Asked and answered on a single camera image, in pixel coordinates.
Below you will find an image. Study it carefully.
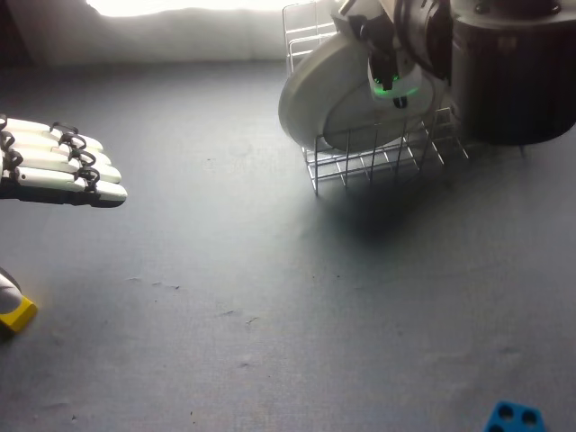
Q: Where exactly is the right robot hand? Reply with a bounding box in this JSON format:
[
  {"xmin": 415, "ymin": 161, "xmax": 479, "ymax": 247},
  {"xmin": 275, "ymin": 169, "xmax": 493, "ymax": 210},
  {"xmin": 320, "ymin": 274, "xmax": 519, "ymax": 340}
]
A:
[{"xmin": 364, "ymin": 42, "xmax": 427, "ymax": 111}]

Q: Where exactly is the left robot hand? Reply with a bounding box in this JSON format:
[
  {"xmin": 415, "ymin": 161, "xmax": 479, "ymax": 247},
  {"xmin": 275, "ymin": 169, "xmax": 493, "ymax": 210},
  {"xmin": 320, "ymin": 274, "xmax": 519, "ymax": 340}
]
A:
[{"xmin": 0, "ymin": 114, "xmax": 129, "ymax": 316}]

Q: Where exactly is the white plate with black rim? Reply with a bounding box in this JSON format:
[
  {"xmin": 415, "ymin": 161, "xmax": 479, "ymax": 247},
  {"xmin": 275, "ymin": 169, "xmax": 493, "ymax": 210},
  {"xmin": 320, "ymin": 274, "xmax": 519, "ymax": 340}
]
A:
[{"xmin": 277, "ymin": 27, "xmax": 440, "ymax": 152}]

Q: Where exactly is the plain yellow block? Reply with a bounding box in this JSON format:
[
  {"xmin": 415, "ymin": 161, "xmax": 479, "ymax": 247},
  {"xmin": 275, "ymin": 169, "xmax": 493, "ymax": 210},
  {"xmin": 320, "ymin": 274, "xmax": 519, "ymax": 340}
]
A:
[{"xmin": 0, "ymin": 294, "xmax": 40, "ymax": 334}]

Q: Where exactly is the white backdrop sheet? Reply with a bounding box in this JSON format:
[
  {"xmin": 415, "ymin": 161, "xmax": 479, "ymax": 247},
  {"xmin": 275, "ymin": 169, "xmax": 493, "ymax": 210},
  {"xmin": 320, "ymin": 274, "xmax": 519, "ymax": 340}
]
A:
[{"xmin": 13, "ymin": 0, "xmax": 293, "ymax": 64}]

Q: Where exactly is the grey table cloth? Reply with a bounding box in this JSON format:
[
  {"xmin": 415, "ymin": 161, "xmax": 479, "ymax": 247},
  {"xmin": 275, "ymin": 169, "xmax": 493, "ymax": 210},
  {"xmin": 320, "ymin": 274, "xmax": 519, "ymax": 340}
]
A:
[{"xmin": 0, "ymin": 58, "xmax": 576, "ymax": 432}]

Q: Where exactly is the blue pentagon block with holes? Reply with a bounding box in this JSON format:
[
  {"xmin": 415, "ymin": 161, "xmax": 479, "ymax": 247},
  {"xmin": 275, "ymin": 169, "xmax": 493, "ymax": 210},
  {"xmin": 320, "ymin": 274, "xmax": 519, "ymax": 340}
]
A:
[{"xmin": 483, "ymin": 400, "xmax": 548, "ymax": 432}]

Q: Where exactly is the silver wire dish rack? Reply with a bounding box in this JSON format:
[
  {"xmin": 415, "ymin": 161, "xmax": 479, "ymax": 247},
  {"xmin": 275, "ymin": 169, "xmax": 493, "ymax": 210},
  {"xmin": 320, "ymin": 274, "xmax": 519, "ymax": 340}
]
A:
[{"xmin": 282, "ymin": 0, "xmax": 472, "ymax": 198}]

